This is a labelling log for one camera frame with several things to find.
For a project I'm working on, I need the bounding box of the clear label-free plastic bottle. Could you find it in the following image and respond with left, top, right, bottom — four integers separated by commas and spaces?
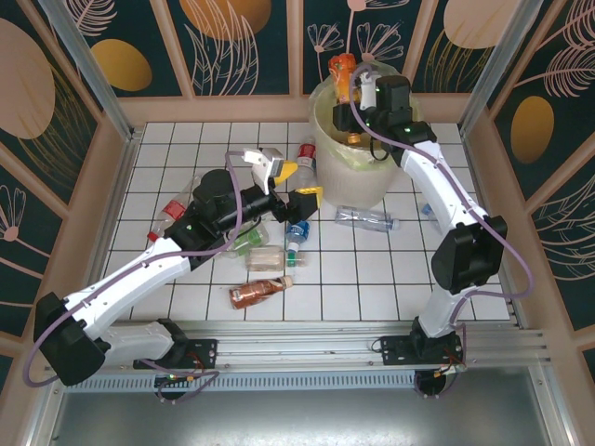
335, 205, 402, 233

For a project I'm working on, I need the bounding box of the grey slotted cable duct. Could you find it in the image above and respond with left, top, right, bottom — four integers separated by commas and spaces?
59, 374, 422, 394

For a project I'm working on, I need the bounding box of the clear cola bottle red label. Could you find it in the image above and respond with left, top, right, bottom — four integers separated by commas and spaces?
147, 175, 206, 243

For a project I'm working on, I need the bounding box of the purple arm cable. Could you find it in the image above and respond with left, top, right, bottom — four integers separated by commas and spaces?
22, 151, 255, 404
349, 67, 535, 373

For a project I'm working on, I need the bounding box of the orange drink bottle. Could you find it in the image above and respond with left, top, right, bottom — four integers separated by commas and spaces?
327, 52, 363, 106

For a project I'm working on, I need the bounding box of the green plastic bin liner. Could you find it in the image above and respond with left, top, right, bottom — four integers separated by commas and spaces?
309, 59, 422, 176

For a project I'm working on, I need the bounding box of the aluminium front rail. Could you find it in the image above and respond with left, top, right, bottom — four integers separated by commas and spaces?
44, 319, 557, 373

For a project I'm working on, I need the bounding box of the aluminium corner post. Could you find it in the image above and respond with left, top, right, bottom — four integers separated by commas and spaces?
459, 0, 559, 136
39, 0, 140, 140

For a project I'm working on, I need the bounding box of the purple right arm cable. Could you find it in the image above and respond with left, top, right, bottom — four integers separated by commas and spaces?
349, 67, 535, 373

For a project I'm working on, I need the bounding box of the clear bottle blue label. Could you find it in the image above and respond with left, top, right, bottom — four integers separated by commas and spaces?
284, 218, 311, 256

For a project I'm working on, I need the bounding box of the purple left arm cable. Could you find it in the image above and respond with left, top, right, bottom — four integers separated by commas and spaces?
22, 151, 255, 404

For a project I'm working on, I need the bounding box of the clear bottle green label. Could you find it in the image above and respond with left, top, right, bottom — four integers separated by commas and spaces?
221, 221, 271, 257

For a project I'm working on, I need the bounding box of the white plastic bin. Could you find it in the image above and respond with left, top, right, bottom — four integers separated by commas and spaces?
311, 92, 405, 209

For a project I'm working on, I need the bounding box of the aluminium side rail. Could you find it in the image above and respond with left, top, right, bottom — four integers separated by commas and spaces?
459, 127, 554, 373
44, 129, 145, 373

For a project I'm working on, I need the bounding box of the brown drink bottle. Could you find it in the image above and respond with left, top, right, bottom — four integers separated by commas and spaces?
228, 274, 295, 310

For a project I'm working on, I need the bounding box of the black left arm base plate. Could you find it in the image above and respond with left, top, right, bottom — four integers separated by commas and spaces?
133, 338, 219, 372

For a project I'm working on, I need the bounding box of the clear bottle red white label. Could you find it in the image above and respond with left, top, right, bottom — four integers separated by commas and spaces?
295, 136, 319, 187

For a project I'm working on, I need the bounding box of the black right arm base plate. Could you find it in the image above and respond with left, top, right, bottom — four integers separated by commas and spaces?
371, 334, 466, 368

